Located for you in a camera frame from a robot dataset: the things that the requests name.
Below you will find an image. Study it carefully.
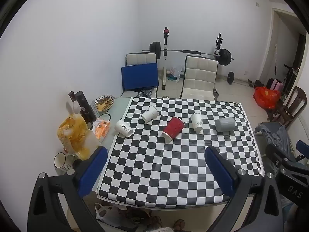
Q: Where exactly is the red ribbed paper cup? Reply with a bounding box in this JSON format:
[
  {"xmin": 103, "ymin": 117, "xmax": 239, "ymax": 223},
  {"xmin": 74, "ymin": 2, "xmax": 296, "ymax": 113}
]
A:
[{"xmin": 162, "ymin": 117, "xmax": 185, "ymax": 142}]

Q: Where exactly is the grey cylindrical cup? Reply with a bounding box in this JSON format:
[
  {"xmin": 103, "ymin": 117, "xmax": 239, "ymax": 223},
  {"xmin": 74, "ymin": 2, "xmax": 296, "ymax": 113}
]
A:
[{"xmin": 215, "ymin": 117, "xmax": 236, "ymax": 132}]

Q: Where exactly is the white cup with bamboo print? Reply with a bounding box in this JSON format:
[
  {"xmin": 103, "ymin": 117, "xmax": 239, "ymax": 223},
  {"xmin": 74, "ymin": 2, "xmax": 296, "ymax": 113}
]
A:
[{"xmin": 191, "ymin": 113, "xmax": 203, "ymax": 133}]

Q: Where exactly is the white cup with calligraphy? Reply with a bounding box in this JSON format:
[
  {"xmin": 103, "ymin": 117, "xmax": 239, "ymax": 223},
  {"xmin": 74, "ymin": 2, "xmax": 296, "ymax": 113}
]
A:
[{"xmin": 115, "ymin": 119, "xmax": 134, "ymax": 138}]

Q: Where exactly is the white paper cup back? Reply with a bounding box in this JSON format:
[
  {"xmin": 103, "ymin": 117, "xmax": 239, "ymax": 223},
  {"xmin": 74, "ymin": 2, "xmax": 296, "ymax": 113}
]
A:
[{"xmin": 141, "ymin": 106, "xmax": 159, "ymax": 123}]

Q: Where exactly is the grey cloth pile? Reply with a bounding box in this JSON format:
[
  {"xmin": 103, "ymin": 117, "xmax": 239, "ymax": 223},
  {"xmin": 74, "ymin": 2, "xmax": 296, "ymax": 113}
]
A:
[{"xmin": 254, "ymin": 122, "xmax": 295, "ymax": 161}]

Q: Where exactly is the dark wooden chair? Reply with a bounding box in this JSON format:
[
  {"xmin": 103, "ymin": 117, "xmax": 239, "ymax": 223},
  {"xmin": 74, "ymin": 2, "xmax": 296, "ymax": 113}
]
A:
[{"xmin": 267, "ymin": 86, "xmax": 308, "ymax": 128}]

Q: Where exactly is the white ceramic mug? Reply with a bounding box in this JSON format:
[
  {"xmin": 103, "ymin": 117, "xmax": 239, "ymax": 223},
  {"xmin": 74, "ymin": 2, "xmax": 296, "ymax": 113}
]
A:
[{"xmin": 53, "ymin": 152, "xmax": 73, "ymax": 175}]

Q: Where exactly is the red plastic bag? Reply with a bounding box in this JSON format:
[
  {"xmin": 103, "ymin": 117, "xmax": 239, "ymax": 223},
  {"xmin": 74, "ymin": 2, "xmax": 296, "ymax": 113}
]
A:
[{"xmin": 253, "ymin": 86, "xmax": 281, "ymax": 110}]

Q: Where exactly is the white plastic bag under table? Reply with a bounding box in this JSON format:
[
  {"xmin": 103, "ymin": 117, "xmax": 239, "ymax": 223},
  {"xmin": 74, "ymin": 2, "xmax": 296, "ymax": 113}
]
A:
[{"xmin": 94, "ymin": 203, "xmax": 136, "ymax": 229}]

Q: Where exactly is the pink suitcase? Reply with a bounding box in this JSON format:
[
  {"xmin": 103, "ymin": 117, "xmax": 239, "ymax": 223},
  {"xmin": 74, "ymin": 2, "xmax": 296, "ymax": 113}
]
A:
[{"xmin": 266, "ymin": 78, "xmax": 284, "ymax": 94}]

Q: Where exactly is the yellow snack bag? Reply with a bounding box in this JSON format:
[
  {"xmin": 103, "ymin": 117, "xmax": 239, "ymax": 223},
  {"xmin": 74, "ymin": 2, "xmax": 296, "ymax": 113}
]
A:
[{"xmin": 57, "ymin": 114, "xmax": 101, "ymax": 160}]

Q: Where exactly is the small dumbbell on floor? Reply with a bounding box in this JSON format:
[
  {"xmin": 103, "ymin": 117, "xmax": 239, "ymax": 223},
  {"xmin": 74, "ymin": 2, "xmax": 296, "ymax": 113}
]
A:
[{"xmin": 227, "ymin": 71, "xmax": 254, "ymax": 85}]

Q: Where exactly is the orange tissue pack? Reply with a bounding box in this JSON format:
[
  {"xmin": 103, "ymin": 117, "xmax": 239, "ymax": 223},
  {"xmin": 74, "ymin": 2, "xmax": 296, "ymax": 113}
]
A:
[{"xmin": 92, "ymin": 119, "xmax": 110, "ymax": 142}]

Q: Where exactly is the black cylindrical bottle box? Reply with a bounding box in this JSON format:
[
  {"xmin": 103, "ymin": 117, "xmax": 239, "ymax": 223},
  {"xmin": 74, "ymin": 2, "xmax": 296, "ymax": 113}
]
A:
[{"xmin": 75, "ymin": 91, "xmax": 97, "ymax": 124}]

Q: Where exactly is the barbell with black plates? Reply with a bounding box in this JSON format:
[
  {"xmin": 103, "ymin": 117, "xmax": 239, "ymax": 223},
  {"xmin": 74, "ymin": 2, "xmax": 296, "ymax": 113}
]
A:
[{"xmin": 143, "ymin": 42, "xmax": 234, "ymax": 66}]

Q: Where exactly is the white padded chair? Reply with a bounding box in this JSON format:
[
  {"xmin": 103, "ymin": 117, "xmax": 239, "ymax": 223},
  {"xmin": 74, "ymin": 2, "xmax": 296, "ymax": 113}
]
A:
[{"xmin": 181, "ymin": 55, "xmax": 218, "ymax": 101}]

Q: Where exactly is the black white checkered tablecloth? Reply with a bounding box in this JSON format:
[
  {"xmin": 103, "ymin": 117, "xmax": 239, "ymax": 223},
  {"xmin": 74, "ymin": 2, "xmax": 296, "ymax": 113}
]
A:
[{"xmin": 96, "ymin": 97, "xmax": 265, "ymax": 209}]

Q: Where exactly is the patterned snack bowl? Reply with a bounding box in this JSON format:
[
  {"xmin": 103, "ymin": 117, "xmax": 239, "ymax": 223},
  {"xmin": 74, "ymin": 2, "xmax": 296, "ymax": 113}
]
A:
[{"xmin": 94, "ymin": 95, "xmax": 114, "ymax": 112}]

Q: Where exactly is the barbell rack stand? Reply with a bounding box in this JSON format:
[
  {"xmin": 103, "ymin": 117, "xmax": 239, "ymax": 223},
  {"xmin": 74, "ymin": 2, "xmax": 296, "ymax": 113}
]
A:
[{"xmin": 161, "ymin": 26, "xmax": 225, "ymax": 89}]

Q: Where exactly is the plastic bag by rack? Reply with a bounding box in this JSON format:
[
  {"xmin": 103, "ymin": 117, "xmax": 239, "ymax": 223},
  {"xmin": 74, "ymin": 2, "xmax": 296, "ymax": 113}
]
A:
[{"xmin": 167, "ymin": 66, "xmax": 183, "ymax": 82}]

